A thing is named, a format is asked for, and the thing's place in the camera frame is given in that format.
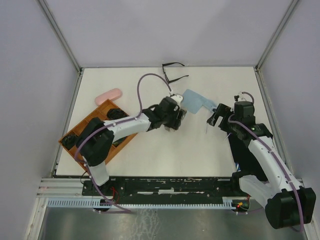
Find white slotted cable duct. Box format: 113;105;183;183
46;196;238;208

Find aluminium frame post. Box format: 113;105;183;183
254;0;301;72
37;0;83;73

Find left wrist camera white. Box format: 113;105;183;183
170;94;184;105

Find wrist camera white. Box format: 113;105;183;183
233;92;247;102
170;94;184;105

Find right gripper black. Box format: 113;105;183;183
206;103;241;136

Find black frame eyeglasses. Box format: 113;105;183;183
161;61;190;84

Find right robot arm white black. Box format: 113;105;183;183
207;101;316;229

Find light blue cleaning cloth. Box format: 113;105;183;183
181;89;203;114

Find pink glasses case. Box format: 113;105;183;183
94;88;123;106

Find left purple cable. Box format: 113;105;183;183
74;73;173;215

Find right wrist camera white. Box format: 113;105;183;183
233;92;247;102

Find aluminium front rail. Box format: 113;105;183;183
36;177;87;199

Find rolled black tie upper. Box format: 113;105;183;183
106;108;127;120

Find left aluminium frame post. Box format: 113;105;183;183
37;0;83;73

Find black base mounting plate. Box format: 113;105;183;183
98;176;254;205

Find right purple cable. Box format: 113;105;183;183
228;91;307;233

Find purple cable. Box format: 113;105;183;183
228;91;307;233
74;73;173;215

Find rolled black tie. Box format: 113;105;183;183
61;133;78;151
106;108;127;120

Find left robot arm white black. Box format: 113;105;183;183
74;94;186;195

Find rolled black tie lower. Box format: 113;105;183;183
61;133;78;151

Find right aluminium frame post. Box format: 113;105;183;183
254;0;301;72

